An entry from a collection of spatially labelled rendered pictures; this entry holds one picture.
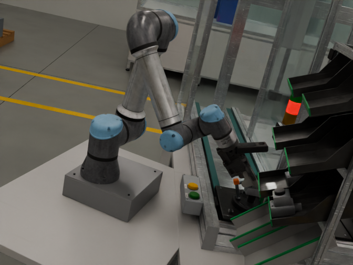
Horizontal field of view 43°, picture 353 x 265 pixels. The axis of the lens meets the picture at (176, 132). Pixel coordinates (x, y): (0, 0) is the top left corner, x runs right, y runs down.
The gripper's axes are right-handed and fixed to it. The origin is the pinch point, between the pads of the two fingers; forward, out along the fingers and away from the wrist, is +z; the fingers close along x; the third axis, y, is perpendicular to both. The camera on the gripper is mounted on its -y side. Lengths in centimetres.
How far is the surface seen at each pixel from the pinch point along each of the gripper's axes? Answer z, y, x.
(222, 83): -6, -4, -105
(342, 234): 30.7, -18.4, 9.6
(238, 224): -1.1, 11.3, 20.6
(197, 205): -3.9, 23.8, 2.0
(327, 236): -9, -12, 54
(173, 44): 37, 40, -503
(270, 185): -13.3, -4.7, 27.1
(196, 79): -23, 7, -82
